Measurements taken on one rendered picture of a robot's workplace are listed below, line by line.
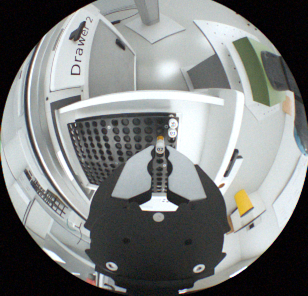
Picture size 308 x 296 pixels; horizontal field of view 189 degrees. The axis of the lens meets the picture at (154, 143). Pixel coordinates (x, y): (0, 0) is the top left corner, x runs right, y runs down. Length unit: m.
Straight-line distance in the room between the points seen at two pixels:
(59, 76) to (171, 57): 1.01
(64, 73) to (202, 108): 0.31
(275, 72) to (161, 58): 0.98
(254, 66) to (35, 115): 0.55
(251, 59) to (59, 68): 0.50
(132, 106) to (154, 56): 0.93
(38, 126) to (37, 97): 0.06
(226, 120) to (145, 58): 1.02
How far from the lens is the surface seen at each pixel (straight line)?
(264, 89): 0.40
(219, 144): 0.20
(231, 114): 0.17
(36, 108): 0.23
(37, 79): 0.25
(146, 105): 0.22
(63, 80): 0.26
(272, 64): 0.39
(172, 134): 0.15
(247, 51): 0.42
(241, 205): 2.72
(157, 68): 1.08
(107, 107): 0.25
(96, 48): 0.45
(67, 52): 0.28
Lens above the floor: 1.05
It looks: 62 degrees down
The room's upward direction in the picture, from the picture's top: 174 degrees counter-clockwise
